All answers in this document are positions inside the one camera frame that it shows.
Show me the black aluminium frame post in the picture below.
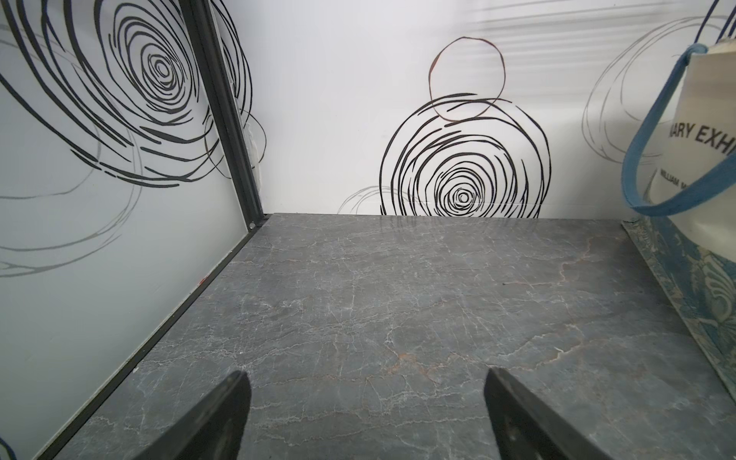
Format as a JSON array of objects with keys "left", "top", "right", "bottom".
[{"left": 179, "top": 0, "right": 266, "bottom": 231}]

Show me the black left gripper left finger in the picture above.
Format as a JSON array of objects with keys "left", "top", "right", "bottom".
[{"left": 137, "top": 371, "right": 252, "bottom": 460}]

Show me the cream canvas tote bag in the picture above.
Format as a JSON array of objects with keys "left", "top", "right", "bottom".
[{"left": 621, "top": 38, "right": 735, "bottom": 394}]

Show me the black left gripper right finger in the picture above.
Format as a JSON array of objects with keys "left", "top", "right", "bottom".
[{"left": 484, "top": 367, "right": 610, "bottom": 460}]

